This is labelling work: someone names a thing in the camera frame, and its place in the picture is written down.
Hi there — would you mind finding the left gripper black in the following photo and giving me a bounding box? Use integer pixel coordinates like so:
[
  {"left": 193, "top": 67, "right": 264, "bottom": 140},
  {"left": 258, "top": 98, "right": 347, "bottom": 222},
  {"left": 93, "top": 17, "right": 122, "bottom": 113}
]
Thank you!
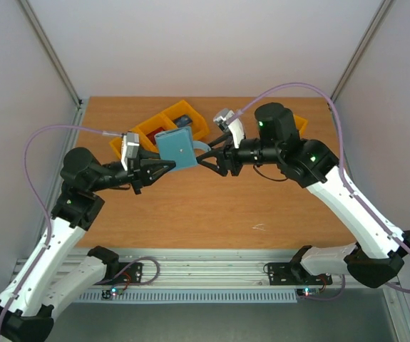
[{"left": 89, "top": 149, "right": 175, "bottom": 195}]

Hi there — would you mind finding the teal leather card holder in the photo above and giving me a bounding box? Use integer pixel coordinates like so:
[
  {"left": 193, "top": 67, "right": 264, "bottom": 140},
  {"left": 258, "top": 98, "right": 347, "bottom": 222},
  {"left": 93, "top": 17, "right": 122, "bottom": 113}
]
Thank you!
[{"left": 155, "top": 126, "right": 211, "bottom": 171}]

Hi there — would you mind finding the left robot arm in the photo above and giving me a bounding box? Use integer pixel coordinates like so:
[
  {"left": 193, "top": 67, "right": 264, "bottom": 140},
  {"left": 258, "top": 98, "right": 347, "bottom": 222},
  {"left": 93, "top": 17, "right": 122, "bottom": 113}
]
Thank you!
[{"left": 0, "top": 147, "right": 176, "bottom": 341}]

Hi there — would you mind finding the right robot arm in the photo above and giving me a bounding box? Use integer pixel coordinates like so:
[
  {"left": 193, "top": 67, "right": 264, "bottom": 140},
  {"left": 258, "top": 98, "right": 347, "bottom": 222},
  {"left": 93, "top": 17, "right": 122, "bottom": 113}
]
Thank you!
[{"left": 198, "top": 103, "right": 410, "bottom": 289}]

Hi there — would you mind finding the red credit card in bin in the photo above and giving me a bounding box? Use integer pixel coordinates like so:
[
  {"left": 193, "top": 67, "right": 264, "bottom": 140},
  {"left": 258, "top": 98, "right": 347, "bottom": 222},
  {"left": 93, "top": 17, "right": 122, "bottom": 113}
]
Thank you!
[{"left": 146, "top": 131, "right": 158, "bottom": 145}]

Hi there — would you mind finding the blue credit card in bin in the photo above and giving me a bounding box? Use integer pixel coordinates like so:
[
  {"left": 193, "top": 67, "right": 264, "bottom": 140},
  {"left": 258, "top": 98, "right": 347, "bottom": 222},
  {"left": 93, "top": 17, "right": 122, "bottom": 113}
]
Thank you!
[{"left": 173, "top": 114, "right": 193, "bottom": 128}]

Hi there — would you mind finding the yellow three-compartment bin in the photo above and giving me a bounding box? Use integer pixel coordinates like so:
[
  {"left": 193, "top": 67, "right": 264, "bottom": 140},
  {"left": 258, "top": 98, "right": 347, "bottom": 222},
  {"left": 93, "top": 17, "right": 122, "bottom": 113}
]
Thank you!
[{"left": 128, "top": 100, "right": 210, "bottom": 152}]

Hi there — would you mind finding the small yellow bin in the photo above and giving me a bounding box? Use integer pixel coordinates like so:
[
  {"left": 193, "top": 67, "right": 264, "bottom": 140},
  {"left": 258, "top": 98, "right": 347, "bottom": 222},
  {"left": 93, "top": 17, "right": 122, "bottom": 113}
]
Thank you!
[{"left": 294, "top": 115, "right": 309, "bottom": 135}]

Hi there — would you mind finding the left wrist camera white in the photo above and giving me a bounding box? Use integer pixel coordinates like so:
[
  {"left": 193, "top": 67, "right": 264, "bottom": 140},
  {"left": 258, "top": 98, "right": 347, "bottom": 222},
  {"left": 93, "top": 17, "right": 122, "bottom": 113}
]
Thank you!
[{"left": 121, "top": 132, "right": 140, "bottom": 171}]

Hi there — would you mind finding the aluminium rail frame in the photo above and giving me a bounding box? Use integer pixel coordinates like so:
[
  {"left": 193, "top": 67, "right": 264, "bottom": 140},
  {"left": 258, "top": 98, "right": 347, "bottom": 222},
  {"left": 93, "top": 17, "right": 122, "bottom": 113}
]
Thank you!
[{"left": 111, "top": 247, "right": 297, "bottom": 289}]

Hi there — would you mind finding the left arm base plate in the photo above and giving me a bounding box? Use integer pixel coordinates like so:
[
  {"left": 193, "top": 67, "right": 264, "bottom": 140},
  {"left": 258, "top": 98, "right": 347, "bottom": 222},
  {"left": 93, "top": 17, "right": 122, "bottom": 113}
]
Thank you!
[{"left": 101, "top": 262, "right": 143, "bottom": 286}]

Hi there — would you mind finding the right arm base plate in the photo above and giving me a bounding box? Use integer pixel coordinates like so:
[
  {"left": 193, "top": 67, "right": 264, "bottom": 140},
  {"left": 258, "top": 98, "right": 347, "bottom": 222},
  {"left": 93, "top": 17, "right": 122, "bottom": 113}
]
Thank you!
[{"left": 263, "top": 262, "right": 333, "bottom": 286}]

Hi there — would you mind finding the grey slotted cable duct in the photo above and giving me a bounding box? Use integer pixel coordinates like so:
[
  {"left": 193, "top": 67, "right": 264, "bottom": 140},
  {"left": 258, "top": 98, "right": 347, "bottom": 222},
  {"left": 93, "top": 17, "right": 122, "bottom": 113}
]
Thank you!
[{"left": 75, "top": 289, "right": 297, "bottom": 304}]

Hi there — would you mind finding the left aluminium corner post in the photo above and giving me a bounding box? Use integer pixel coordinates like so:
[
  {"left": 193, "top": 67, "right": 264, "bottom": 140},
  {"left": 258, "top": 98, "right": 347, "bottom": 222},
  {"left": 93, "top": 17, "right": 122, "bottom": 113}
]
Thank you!
[{"left": 16, "top": 0, "right": 82, "bottom": 108}]

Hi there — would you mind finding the aluminium corner post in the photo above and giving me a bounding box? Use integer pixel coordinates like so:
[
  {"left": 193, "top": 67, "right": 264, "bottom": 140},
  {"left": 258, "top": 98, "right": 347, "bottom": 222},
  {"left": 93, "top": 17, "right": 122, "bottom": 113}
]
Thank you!
[
  {"left": 331, "top": 0, "right": 395, "bottom": 103},
  {"left": 16, "top": 0, "right": 82, "bottom": 108}
]

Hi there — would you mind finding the right aluminium corner post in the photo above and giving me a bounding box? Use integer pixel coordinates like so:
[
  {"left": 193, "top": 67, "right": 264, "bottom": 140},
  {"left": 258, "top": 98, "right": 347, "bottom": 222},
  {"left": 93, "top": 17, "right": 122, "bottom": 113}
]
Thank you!
[{"left": 331, "top": 0, "right": 395, "bottom": 103}]

